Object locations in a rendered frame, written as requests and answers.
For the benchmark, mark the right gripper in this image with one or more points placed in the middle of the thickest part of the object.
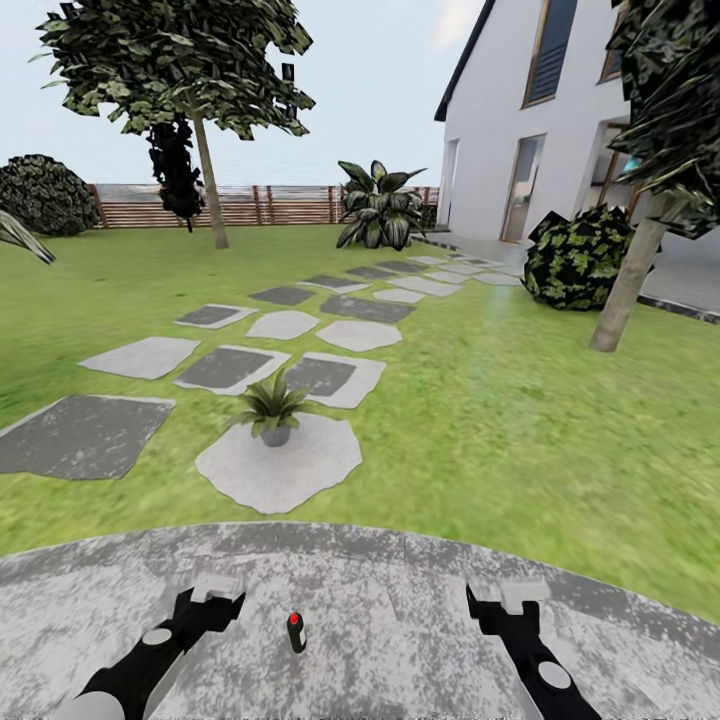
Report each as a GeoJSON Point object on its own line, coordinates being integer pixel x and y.
{"type": "Point", "coordinates": [494, 620]}

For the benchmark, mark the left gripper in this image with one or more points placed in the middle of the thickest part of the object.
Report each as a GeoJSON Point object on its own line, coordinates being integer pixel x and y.
{"type": "Point", "coordinates": [213, 615]}

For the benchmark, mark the tree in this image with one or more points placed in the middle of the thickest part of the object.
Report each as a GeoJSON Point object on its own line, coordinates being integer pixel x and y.
{"type": "Point", "coordinates": [670, 63]}
{"type": "Point", "coordinates": [178, 182]}
{"type": "Point", "coordinates": [204, 59]}

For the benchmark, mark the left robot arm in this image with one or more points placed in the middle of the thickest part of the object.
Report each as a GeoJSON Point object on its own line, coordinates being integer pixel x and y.
{"type": "Point", "coordinates": [135, 687]}

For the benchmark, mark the insectifuge atomizer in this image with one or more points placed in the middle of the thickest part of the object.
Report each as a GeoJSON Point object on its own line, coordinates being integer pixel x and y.
{"type": "Point", "coordinates": [297, 633]}

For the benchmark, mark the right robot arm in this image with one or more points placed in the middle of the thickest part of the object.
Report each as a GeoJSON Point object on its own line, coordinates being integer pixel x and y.
{"type": "Point", "coordinates": [547, 691]}

